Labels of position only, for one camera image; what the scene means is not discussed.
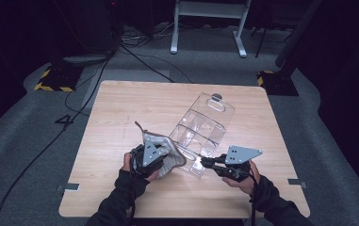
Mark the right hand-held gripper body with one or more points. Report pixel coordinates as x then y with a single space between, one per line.
240 157

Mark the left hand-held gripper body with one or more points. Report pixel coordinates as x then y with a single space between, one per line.
149 157

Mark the grey striped cloth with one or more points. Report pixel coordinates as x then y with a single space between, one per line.
172 153

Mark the clear acrylic organizer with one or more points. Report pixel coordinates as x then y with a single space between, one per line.
203 128

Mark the person's left hand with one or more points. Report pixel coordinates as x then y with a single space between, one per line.
127 163

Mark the person's right hand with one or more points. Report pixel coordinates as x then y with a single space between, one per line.
246 185

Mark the black yellow striped stand base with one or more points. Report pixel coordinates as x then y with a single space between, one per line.
57 78
277 83

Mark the grey round stand base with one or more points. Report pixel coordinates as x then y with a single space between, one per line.
86 59

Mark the black tripod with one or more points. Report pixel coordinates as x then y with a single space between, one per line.
262 40

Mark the dark slanted pole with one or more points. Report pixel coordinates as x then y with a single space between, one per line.
296 34

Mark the grey metal table bracket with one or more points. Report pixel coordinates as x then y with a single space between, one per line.
297 183
68 187

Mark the white desk frame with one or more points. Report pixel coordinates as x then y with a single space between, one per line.
210 9

